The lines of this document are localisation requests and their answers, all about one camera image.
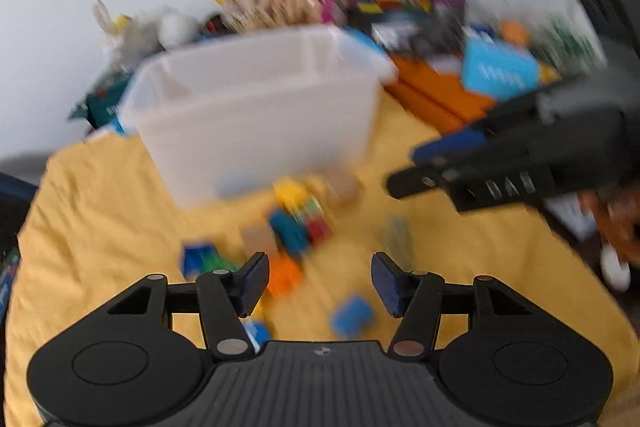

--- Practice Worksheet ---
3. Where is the blue studded toy piece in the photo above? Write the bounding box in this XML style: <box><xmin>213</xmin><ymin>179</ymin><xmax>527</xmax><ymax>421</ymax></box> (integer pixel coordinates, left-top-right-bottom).
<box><xmin>242</xmin><ymin>319</ymin><xmax>273</xmax><ymax>353</ymax></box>

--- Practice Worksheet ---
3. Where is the orange building block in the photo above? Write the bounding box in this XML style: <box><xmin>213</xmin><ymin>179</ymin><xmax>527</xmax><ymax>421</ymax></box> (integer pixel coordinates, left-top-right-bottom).
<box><xmin>267</xmin><ymin>257</ymin><xmax>303</xmax><ymax>298</ymax></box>

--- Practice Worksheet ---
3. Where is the clear bag with orange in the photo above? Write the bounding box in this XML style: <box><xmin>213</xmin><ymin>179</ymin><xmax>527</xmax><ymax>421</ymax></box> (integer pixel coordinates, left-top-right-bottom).
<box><xmin>500</xmin><ymin>19</ymin><xmax>601</xmax><ymax>72</ymax></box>

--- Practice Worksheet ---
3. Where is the yellow blanket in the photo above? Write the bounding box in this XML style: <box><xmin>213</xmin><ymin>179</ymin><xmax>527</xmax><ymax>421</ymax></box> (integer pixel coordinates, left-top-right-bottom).
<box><xmin>5</xmin><ymin>92</ymin><xmax>633</xmax><ymax>427</ymax></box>

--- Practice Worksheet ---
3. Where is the small red block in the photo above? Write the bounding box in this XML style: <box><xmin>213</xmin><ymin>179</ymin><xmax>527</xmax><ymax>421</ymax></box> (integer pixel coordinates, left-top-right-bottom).
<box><xmin>307</xmin><ymin>217</ymin><xmax>333</xmax><ymax>243</ymax></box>

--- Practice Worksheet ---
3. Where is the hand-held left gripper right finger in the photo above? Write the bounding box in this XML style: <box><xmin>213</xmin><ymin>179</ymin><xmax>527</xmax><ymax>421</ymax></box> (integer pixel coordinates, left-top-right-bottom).
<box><xmin>371</xmin><ymin>252</ymin><xmax>533</xmax><ymax>358</ymax></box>

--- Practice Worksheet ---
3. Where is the white plastic bag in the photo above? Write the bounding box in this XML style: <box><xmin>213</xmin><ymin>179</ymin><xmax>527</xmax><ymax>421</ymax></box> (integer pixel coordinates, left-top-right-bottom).
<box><xmin>92</xmin><ymin>0</ymin><xmax>166</xmax><ymax>68</ymax></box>

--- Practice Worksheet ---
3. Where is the light blue building block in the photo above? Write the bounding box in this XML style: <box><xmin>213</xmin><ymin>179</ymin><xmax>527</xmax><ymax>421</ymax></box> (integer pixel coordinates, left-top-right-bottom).
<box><xmin>330</xmin><ymin>294</ymin><xmax>373</xmax><ymax>338</ymax></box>

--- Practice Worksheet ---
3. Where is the person's right hand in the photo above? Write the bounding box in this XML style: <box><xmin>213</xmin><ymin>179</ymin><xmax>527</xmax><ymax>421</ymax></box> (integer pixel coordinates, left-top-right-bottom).
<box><xmin>580</xmin><ymin>187</ymin><xmax>640</xmax><ymax>268</ymax></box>

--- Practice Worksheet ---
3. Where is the green book box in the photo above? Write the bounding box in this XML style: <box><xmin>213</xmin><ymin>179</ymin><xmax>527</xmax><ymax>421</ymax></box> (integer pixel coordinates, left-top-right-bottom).
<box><xmin>67</xmin><ymin>72</ymin><xmax>133</xmax><ymax>132</ymax></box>

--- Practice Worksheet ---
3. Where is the green printed building block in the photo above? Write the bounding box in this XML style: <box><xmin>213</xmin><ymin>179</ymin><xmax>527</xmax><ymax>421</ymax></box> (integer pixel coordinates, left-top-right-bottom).
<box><xmin>205</xmin><ymin>254</ymin><xmax>241</xmax><ymax>275</ymax></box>

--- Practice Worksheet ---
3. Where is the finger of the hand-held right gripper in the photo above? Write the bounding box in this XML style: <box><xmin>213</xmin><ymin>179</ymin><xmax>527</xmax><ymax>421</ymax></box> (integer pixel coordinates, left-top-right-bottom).
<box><xmin>410</xmin><ymin>94</ymin><xmax>551</xmax><ymax>164</ymax></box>
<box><xmin>386</xmin><ymin>147</ymin><xmax>526</xmax><ymax>201</ymax></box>

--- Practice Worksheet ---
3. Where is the tan building block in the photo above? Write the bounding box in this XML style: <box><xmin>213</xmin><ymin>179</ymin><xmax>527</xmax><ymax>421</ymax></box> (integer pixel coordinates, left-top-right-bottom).
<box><xmin>325</xmin><ymin>169</ymin><xmax>363</xmax><ymax>205</ymax></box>
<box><xmin>240</xmin><ymin>224</ymin><xmax>281</xmax><ymax>260</ymax></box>

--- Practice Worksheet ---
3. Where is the dark blue mesh bag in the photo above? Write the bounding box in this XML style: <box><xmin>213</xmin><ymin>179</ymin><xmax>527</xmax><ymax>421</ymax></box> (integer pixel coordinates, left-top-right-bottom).
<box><xmin>0</xmin><ymin>172</ymin><xmax>41</xmax><ymax>258</ymax></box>

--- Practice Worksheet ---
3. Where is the white plastic storage bin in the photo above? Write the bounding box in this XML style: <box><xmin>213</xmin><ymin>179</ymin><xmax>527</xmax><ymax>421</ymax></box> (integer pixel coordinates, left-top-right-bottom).
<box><xmin>117</xmin><ymin>24</ymin><xmax>398</xmax><ymax>210</ymax></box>

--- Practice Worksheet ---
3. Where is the orange box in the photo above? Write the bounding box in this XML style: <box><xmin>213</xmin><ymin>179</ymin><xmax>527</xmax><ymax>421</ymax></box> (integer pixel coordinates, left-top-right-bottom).
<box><xmin>385</xmin><ymin>54</ymin><xmax>501</xmax><ymax>135</ymax></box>

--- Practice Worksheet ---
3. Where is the small yellow building block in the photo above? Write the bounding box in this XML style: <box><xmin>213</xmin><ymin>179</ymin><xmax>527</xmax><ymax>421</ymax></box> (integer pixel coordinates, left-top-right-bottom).
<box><xmin>272</xmin><ymin>177</ymin><xmax>326</xmax><ymax>218</ymax></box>

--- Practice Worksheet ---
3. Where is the light blue box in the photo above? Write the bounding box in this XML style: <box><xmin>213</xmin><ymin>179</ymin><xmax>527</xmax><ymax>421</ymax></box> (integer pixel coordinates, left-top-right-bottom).
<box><xmin>460</xmin><ymin>39</ymin><xmax>548</xmax><ymax>100</ymax></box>

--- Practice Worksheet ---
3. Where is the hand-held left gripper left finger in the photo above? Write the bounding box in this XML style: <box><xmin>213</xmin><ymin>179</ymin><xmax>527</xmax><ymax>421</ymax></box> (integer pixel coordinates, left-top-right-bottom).
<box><xmin>106</xmin><ymin>252</ymin><xmax>271</xmax><ymax>361</ymax></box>

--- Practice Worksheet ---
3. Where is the dark blue building block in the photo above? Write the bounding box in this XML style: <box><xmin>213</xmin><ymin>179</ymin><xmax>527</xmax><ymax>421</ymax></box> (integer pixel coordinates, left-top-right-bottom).
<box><xmin>180</xmin><ymin>242</ymin><xmax>216</xmax><ymax>280</ymax></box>

